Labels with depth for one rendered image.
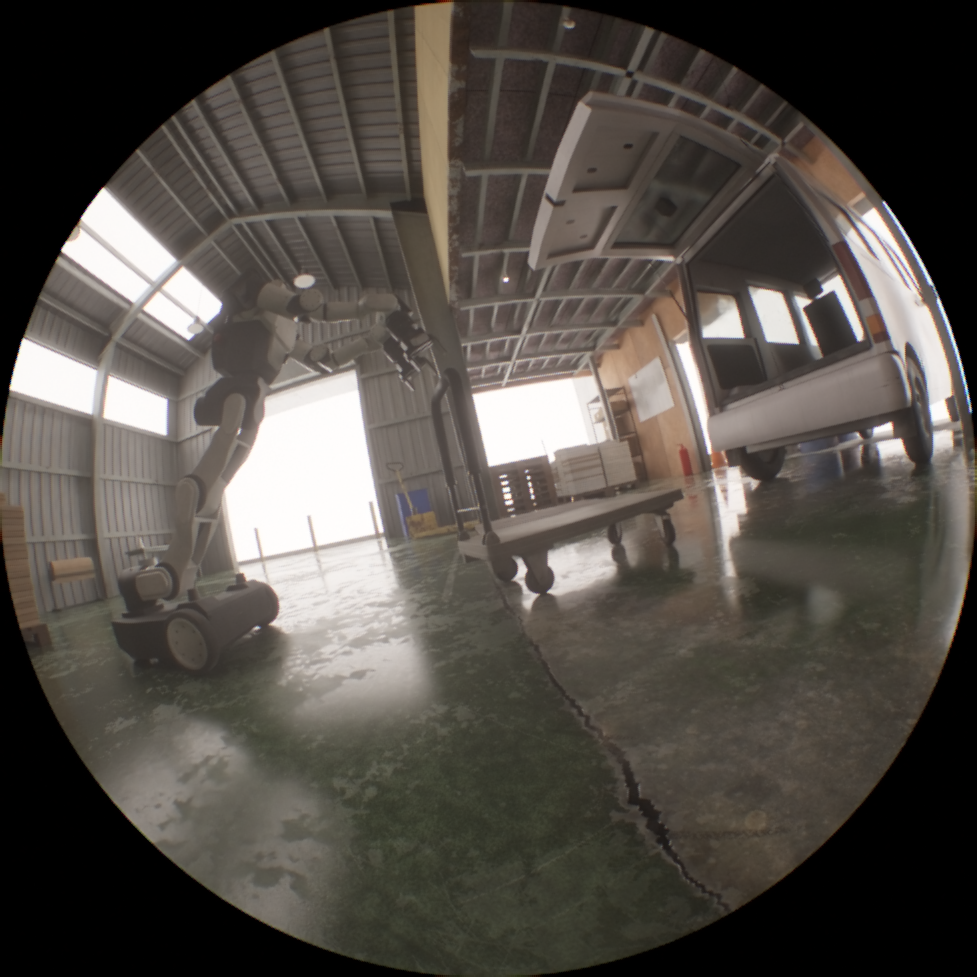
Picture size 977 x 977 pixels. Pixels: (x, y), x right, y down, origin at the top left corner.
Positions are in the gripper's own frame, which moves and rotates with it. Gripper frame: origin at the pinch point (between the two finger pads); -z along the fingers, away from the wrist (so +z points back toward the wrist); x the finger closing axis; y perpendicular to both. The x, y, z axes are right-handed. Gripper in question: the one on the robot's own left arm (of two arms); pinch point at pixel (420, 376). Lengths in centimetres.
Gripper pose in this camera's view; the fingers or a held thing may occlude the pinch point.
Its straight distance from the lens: 132.3
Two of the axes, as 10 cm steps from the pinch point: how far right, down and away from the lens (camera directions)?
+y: -3.2, 1.1, 9.4
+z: -6.5, -7.5, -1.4
